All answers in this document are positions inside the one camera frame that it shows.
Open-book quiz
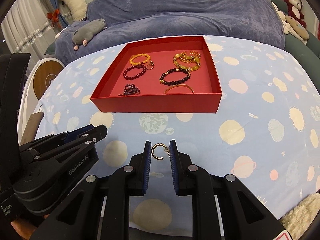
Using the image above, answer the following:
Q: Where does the red curtain bow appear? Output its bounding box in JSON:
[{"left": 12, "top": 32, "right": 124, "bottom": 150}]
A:
[{"left": 47, "top": 9, "right": 60, "bottom": 28}]

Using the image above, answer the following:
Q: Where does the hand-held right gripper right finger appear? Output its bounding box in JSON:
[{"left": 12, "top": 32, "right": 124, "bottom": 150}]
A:
[{"left": 169, "top": 140, "right": 288, "bottom": 240}]

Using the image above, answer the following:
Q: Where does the orange bead bracelet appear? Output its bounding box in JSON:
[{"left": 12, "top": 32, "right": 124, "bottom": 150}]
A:
[{"left": 129, "top": 53, "right": 152, "bottom": 65}]

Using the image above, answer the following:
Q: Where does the white sheer curtain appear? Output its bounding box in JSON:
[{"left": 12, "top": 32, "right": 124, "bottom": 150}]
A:
[{"left": 1, "top": 4, "right": 70, "bottom": 54}]

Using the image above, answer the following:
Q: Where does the cream fluffy rug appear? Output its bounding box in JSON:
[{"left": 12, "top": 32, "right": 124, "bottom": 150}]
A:
[{"left": 279, "top": 192, "right": 320, "bottom": 239}]

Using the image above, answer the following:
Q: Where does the white round wood-faced device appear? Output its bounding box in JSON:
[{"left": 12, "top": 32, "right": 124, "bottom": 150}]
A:
[{"left": 16, "top": 56, "right": 65, "bottom": 120}]

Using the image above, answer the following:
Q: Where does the brown flat board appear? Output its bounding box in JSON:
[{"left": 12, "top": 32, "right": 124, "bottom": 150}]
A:
[{"left": 19, "top": 112, "right": 44, "bottom": 145}]

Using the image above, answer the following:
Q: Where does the blue-grey fleece blanket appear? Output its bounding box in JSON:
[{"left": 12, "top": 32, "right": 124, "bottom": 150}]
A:
[{"left": 54, "top": 0, "right": 285, "bottom": 67}]

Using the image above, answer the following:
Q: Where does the purple garnet bead bracelet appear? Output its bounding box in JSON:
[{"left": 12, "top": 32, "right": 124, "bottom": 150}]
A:
[{"left": 118, "top": 84, "right": 140, "bottom": 97}]

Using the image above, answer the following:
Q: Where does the green round bed frame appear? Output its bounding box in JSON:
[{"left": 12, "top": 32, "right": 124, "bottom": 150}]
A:
[{"left": 252, "top": 0, "right": 320, "bottom": 63}]

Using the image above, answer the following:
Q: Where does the beige plush toy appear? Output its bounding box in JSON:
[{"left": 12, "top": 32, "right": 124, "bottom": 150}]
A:
[{"left": 271, "top": 2, "right": 310, "bottom": 45}]

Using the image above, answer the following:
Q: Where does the thin gold bangle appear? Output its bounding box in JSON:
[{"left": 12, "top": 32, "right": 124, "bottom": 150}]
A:
[{"left": 164, "top": 85, "right": 195, "bottom": 95}]

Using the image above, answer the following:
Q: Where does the black bead bracelet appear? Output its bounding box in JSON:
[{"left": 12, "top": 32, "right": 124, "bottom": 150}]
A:
[{"left": 159, "top": 68, "right": 192, "bottom": 85}]

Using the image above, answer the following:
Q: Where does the yellow bead bracelet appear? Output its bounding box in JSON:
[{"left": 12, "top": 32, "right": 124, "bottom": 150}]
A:
[{"left": 173, "top": 52, "right": 201, "bottom": 72}]

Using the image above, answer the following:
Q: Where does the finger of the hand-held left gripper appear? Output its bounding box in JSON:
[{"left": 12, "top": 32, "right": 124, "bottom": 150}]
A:
[
  {"left": 19, "top": 126, "right": 93, "bottom": 153},
  {"left": 30, "top": 124, "right": 108, "bottom": 162}
]

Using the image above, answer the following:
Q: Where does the person's left hand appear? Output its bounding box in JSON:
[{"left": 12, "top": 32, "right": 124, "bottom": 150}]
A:
[{"left": 11, "top": 214, "right": 50, "bottom": 238}]

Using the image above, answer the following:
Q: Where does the dark red bead bracelet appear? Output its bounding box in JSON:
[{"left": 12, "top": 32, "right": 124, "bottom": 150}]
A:
[{"left": 123, "top": 64, "right": 147, "bottom": 80}]

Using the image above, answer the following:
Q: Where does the light blue planet-print sheet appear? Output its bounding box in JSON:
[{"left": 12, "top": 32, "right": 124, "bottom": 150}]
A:
[{"left": 19, "top": 35, "right": 320, "bottom": 233}]

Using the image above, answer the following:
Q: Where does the red cardboard box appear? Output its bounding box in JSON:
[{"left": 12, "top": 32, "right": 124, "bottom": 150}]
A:
[{"left": 89, "top": 36, "right": 223, "bottom": 113}]

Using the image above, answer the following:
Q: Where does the gold hoop earring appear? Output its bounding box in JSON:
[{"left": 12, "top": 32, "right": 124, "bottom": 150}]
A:
[{"left": 152, "top": 143, "right": 170, "bottom": 161}]

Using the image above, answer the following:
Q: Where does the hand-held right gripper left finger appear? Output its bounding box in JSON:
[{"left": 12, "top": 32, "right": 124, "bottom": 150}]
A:
[{"left": 31, "top": 141, "right": 152, "bottom": 240}]

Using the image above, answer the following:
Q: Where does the gold chain bracelet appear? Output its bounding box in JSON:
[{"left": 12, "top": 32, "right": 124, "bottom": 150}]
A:
[{"left": 179, "top": 51, "right": 200, "bottom": 63}]

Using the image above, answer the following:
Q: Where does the red plush bear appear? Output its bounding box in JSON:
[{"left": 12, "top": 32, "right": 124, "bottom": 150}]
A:
[{"left": 283, "top": 0, "right": 307, "bottom": 28}]

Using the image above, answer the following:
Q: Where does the grey plush mouse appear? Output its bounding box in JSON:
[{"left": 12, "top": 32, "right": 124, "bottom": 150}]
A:
[{"left": 72, "top": 19, "right": 107, "bottom": 51}]

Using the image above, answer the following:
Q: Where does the cream cow plush pillow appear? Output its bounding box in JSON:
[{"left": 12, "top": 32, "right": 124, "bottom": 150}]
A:
[{"left": 57, "top": 0, "right": 88, "bottom": 20}]

